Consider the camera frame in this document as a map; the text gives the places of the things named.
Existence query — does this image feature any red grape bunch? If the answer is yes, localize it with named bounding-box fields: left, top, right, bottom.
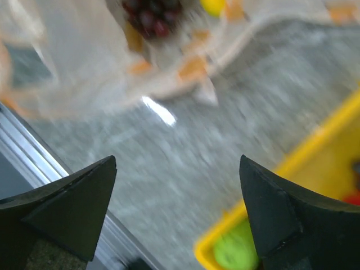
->
left=121, top=0, right=183, bottom=39

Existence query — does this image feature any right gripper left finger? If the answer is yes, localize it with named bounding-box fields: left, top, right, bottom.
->
left=1, top=156, right=116, bottom=269

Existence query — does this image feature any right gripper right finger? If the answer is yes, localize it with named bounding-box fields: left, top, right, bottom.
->
left=239, top=155, right=359, bottom=269

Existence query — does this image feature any red fake pepper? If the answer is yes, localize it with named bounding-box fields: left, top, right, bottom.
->
left=343, top=193, right=360, bottom=206

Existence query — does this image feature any green fake apple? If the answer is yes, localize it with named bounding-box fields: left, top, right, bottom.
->
left=213, top=219, right=259, bottom=269

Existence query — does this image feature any yellow plastic tray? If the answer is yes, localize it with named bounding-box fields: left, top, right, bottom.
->
left=194, top=92, right=359, bottom=269

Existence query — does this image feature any aluminium rail frame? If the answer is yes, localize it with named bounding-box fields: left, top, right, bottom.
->
left=0, top=102, right=158, bottom=270

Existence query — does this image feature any orange translucent plastic bag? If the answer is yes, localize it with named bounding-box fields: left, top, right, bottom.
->
left=1, top=1, right=359, bottom=118

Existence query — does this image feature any yellow fake mango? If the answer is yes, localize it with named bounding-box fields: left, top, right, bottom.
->
left=200, top=0, right=226, bottom=17

